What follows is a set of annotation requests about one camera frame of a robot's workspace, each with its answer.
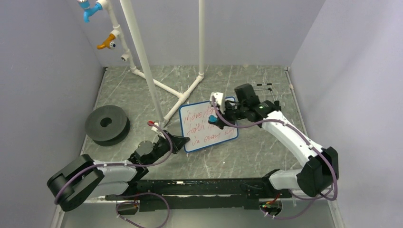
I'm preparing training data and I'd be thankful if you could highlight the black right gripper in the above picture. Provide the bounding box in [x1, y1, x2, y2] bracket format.
[215, 101, 247, 128]

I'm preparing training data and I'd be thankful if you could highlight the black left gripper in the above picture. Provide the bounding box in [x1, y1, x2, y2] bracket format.
[146, 130, 190, 166]

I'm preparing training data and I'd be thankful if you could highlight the blue whiteboard eraser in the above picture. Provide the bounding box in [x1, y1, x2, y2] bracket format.
[208, 115, 217, 124]

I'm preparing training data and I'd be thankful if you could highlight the blue framed whiteboard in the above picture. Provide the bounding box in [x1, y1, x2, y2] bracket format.
[179, 101, 239, 153]

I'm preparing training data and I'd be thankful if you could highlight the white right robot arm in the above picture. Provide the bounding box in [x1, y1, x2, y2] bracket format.
[208, 84, 339, 201]

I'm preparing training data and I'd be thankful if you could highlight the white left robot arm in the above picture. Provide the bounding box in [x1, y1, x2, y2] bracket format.
[47, 131, 190, 211]

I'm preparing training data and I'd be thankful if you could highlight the black foam disc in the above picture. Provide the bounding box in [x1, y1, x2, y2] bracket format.
[85, 105, 131, 147]

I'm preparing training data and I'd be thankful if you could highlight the orange tap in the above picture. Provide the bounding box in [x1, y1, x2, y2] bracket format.
[96, 33, 116, 50]

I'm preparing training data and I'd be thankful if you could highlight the blue tap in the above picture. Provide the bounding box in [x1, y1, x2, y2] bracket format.
[77, 0, 103, 23]

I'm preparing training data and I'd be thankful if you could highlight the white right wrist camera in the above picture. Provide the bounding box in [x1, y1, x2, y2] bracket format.
[210, 92, 226, 114]

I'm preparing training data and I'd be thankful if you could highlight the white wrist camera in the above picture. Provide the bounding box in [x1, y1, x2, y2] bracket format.
[147, 121, 165, 137]
[210, 92, 226, 114]

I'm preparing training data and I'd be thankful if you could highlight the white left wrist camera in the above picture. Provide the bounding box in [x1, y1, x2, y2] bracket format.
[147, 121, 165, 137]

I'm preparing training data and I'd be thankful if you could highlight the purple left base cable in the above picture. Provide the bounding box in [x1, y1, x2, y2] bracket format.
[115, 193, 171, 228]

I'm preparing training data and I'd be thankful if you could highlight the black wire easel stand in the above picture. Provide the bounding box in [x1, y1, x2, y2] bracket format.
[252, 83, 280, 103]

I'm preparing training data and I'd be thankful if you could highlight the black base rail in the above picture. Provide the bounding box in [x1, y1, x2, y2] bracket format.
[106, 178, 291, 212]

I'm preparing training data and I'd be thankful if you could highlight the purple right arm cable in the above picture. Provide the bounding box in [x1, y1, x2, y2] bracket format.
[211, 95, 339, 202]

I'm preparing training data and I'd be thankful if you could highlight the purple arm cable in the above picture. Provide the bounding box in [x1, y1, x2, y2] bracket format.
[54, 124, 174, 206]
[211, 95, 339, 202]

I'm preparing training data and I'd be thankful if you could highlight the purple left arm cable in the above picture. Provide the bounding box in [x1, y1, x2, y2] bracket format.
[54, 124, 174, 206]

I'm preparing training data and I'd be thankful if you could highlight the aluminium extrusion rail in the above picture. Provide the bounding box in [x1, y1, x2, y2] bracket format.
[288, 181, 337, 201]

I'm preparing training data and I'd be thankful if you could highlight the white pvc pipe frame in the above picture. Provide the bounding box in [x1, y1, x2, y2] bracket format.
[96, 0, 207, 126]

